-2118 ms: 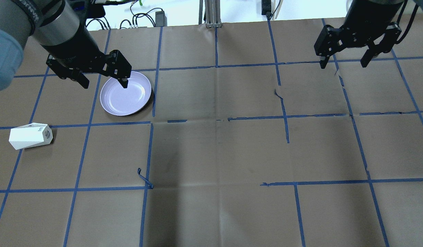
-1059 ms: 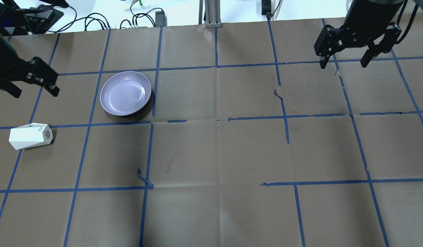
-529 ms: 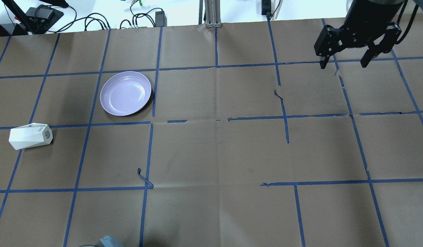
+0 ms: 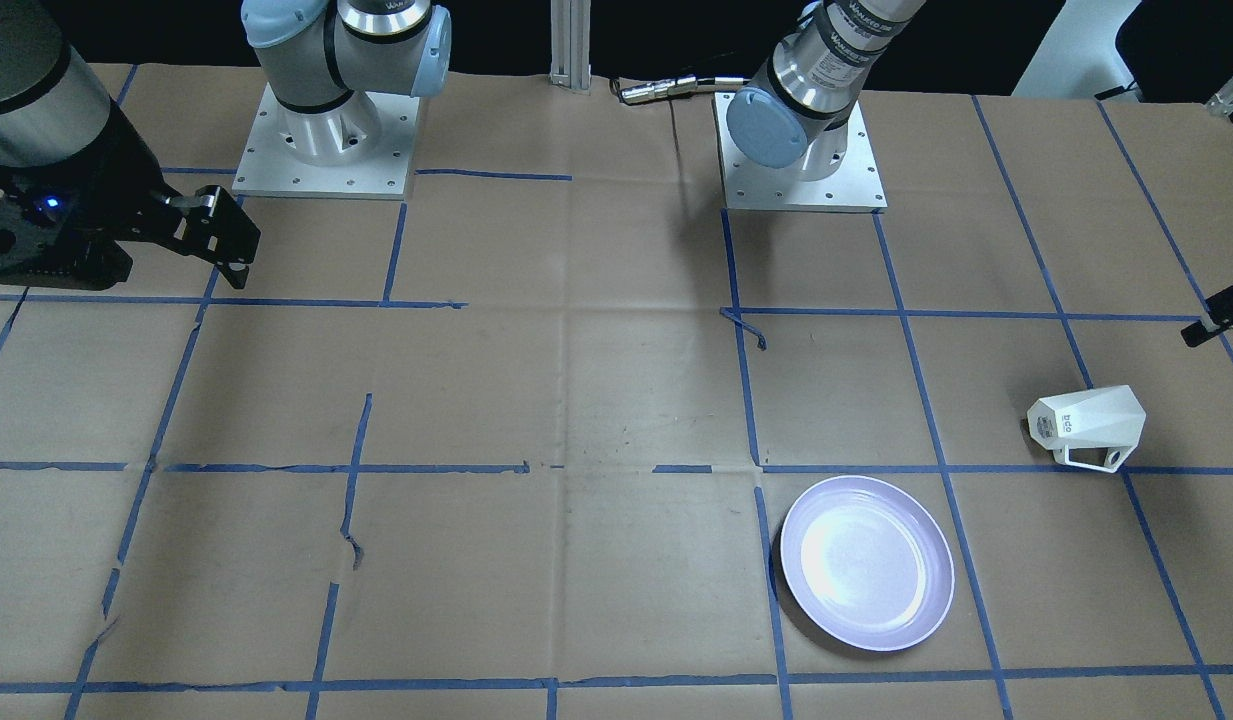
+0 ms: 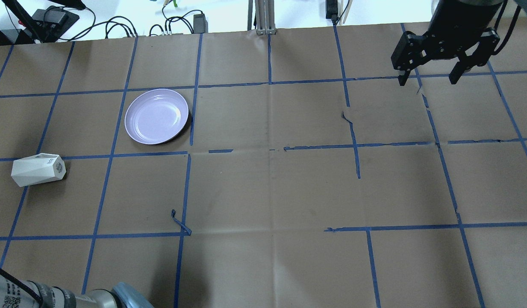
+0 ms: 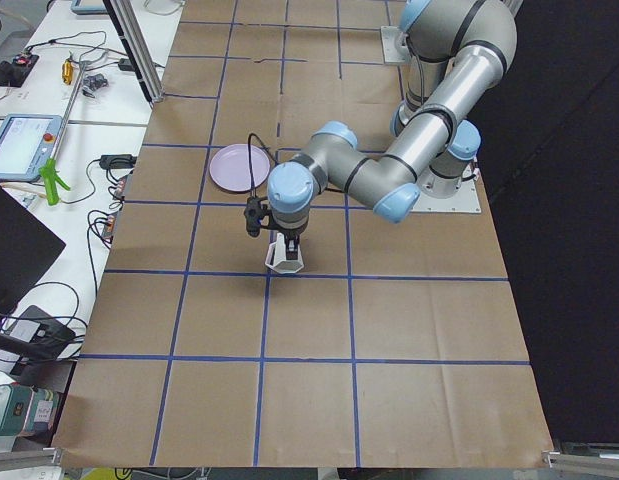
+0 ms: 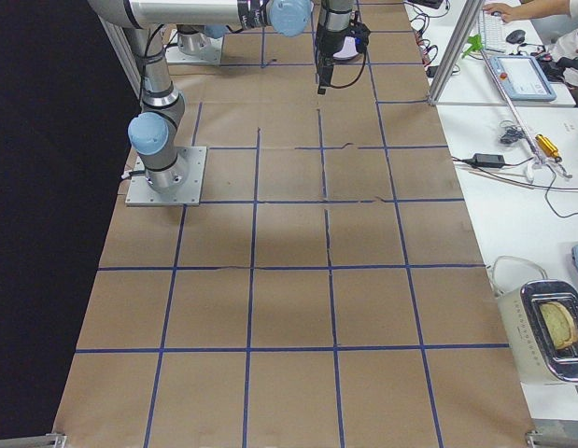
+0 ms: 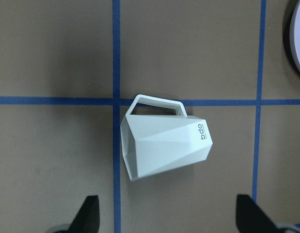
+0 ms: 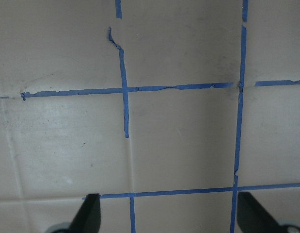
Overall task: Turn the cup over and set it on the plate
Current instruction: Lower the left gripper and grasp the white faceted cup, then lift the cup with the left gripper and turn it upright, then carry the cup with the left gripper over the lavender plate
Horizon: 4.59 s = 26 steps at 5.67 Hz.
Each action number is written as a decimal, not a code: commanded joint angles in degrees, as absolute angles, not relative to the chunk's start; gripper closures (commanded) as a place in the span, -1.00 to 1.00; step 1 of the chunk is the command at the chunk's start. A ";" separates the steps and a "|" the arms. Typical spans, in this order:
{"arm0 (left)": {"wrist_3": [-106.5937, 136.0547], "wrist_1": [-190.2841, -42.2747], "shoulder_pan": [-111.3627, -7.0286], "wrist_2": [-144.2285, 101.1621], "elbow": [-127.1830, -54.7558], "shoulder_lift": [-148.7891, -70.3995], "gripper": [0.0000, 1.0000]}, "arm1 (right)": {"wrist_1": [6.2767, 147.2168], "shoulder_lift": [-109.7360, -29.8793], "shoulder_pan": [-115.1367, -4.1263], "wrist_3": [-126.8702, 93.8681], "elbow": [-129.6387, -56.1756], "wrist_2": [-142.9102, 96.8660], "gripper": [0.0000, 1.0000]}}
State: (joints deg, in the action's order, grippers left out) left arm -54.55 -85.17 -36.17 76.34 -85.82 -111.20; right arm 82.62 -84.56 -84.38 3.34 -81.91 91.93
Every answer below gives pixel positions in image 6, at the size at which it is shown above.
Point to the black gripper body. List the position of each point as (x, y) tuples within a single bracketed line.
[(290, 235)]

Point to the white faceted cup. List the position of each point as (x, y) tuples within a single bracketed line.
[(277, 261)]

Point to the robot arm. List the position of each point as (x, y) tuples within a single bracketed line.
[(458, 50)]

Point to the lavender plate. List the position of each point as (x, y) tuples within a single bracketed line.
[(236, 168)]

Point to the black power adapter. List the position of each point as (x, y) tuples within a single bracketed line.
[(117, 161)]

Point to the green reacher grabber tool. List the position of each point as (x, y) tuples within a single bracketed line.
[(47, 171)]

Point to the black laptop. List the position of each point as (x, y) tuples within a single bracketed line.
[(28, 249)]

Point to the teach pendant tablet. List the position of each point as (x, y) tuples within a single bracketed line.
[(25, 142)]

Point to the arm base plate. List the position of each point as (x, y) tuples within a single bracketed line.
[(453, 196), (395, 50)]

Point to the aluminium frame post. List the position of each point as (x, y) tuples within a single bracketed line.
[(129, 32)]

